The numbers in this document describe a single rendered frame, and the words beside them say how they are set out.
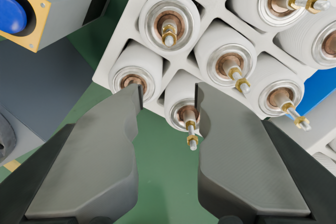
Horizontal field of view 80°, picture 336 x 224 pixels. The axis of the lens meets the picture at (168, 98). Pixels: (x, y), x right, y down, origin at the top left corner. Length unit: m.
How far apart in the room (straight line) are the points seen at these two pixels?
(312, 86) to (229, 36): 0.39
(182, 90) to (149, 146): 0.45
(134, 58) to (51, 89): 0.22
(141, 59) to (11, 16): 0.18
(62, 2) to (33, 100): 0.21
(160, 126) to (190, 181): 0.32
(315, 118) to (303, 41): 0.32
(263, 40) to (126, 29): 0.26
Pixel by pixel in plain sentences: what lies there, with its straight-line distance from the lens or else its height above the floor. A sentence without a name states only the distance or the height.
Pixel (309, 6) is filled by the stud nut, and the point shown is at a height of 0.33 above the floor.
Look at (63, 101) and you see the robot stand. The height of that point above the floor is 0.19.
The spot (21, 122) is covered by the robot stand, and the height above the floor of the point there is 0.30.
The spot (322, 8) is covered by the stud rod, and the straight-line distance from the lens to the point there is 0.28.
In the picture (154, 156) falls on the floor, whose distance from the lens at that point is 0.83.
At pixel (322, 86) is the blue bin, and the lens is 0.67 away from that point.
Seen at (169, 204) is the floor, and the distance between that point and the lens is 1.08.
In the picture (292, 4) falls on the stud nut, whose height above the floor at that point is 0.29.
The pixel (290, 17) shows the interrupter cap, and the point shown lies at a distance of 0.37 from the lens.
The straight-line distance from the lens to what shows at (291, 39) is 0.43.
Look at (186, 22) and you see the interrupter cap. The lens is 0.32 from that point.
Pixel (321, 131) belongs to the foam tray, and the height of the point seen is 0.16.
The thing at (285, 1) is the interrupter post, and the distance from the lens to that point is 0.33.
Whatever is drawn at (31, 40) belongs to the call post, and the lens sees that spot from 0.32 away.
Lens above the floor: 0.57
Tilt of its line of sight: 60 degrees down
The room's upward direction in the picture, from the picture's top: 179 degrees counter-clockwise
